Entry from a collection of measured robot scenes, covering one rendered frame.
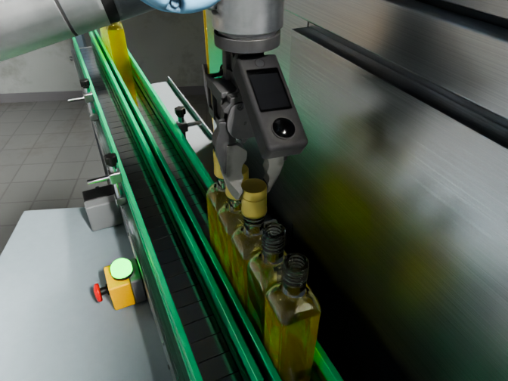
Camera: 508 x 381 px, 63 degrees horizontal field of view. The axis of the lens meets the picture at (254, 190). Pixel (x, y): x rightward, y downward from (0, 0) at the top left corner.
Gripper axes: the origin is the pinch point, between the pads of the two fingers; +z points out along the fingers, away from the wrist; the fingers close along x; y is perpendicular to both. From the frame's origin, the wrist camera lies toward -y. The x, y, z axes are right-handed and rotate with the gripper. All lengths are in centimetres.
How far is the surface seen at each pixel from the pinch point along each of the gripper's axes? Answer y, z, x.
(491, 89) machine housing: -17.7, -19.2, -14.0
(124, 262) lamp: 24.4, 31.0, 19.3
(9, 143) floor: 255, 117, 84
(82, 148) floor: 229, 117, 37
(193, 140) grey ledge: 63, 28, -6
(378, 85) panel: -5.4, -14.8, -12.5
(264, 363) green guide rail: -12.5, 20.2, 3.2
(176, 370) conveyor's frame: -4.1, 28.6, 14.6
